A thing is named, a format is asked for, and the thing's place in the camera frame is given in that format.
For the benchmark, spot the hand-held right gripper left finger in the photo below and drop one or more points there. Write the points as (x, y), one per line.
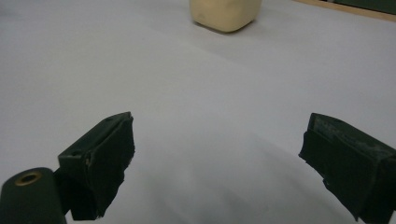
(99, 165)

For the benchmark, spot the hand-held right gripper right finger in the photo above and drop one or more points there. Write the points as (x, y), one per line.
(351, 165)

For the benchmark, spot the cream square cup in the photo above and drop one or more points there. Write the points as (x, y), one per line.
(225, 14)

